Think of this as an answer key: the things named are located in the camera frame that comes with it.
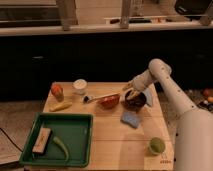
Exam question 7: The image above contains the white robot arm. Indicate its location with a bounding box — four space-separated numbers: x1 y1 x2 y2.
123 58 213 171

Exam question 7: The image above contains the black cable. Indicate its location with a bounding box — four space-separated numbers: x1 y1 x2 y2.
0 127 24 154

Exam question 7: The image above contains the blue sponge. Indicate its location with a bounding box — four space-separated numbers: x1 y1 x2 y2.
121 111 140 129

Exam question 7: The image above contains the green cup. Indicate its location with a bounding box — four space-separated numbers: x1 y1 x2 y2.
148 137 166 156

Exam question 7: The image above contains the wooden block eraser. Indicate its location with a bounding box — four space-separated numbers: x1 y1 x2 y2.
32 127 51 154

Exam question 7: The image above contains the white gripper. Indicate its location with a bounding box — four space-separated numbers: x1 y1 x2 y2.
122 78 146 100

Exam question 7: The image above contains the red bowl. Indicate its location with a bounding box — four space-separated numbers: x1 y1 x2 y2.
98 94 120 109

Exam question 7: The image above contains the white small cup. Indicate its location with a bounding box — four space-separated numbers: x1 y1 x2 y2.
73 79 87 95

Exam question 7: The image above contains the green plastic tray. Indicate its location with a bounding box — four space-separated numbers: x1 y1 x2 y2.
19 113 93 168

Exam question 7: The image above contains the dark brown bowl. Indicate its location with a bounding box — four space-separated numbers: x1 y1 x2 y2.
124 91 146 111

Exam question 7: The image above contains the white handled dish brush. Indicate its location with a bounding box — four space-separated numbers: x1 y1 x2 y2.
83 93 120 103

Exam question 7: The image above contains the green chili pepper toy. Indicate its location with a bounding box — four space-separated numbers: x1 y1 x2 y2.
53 136 69 162

